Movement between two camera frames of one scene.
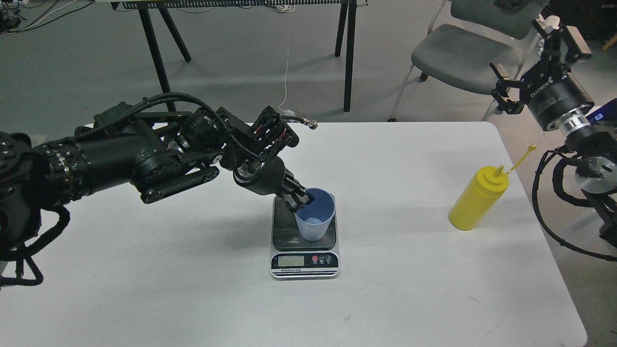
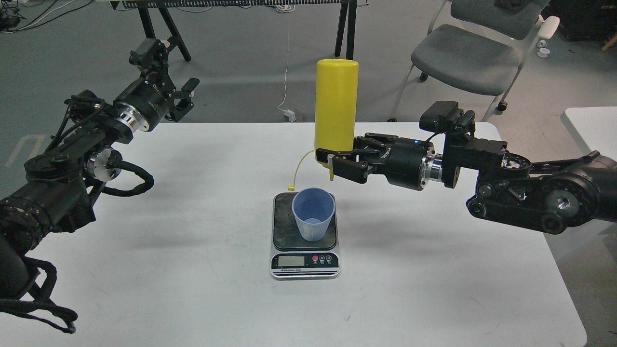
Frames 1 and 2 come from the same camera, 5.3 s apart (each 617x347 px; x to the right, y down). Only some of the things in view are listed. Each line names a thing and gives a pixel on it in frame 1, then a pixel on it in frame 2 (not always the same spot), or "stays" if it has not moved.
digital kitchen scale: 294,257 stays
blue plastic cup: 314,218 stays
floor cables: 10,17 stays
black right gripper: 549,92 → 411,164
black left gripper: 265,176 → 144,104
